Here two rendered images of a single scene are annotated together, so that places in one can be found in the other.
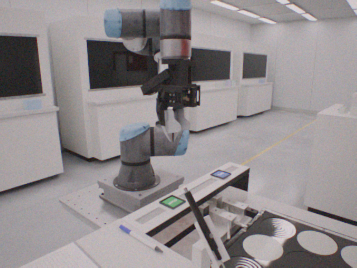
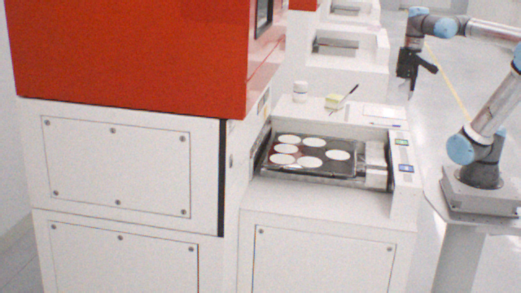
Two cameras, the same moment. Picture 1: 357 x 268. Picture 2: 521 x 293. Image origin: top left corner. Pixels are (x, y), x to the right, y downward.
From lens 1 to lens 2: 254 cm
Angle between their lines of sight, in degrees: 131
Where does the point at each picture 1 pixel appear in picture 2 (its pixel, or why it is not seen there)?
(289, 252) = (321, 155)
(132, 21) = not seen: hidden behind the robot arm
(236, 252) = (348, 150)
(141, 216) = (403, 134)
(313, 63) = not seen: outside the picture
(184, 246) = (378, 154)
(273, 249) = (331, 154)
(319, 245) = (307, 159)
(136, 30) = not seen: hidden behind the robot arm
